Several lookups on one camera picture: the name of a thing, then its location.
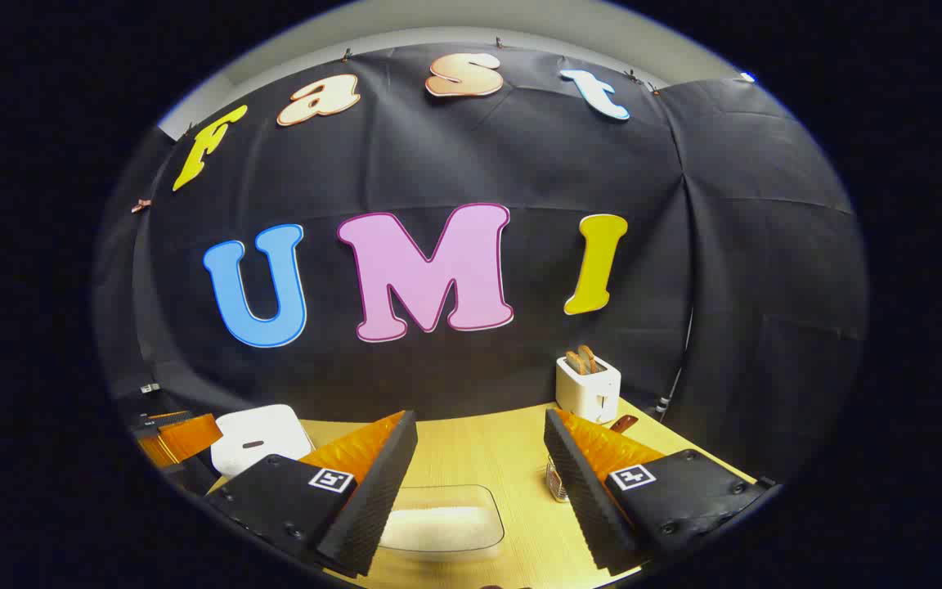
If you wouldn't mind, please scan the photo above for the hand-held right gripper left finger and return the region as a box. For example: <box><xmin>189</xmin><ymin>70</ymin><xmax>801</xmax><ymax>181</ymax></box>
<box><xmin>208</xmin><ymin>411</ymin><xmax>419</xmax><ymax>578</ymax></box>

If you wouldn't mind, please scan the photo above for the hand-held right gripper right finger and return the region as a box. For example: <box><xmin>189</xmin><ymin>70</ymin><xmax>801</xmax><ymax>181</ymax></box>
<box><xmin>543</xmin><ymin>407</ymin><xmax>774</xmax><ymax>573</ymax></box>

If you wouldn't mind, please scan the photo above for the black backdrop cloth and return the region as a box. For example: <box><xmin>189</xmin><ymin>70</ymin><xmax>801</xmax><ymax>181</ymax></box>
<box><xmin>93</xmin><ymin>43</ymin><xmax>868</xmax><ymax>492</ymax></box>

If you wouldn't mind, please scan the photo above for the thin cable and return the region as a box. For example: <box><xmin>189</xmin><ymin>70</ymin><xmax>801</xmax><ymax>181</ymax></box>
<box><xmin>657</xmin><ymin>307</ymin><xmax>694</xmax><ymax>414</ymax></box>

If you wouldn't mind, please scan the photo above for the white toaster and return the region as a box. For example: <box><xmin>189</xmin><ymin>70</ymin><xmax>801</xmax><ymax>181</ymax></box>
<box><xmin>555</xmin><ymin>353</ymin><xmax>622</xmax><ymax>425</ymax></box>

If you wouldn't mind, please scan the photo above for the white rice cooker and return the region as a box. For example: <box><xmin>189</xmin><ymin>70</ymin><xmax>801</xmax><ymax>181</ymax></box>
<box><xmin>211</xmin><ymin>404</ymin><xmax>315</xmax><ymax>479</ymax></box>

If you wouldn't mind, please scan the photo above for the white rice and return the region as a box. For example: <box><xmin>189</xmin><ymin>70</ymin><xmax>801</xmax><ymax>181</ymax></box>
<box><xmin>381</xmin><ymin>506</ymin><xmax>503</xmax><ymax>551</ymax></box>

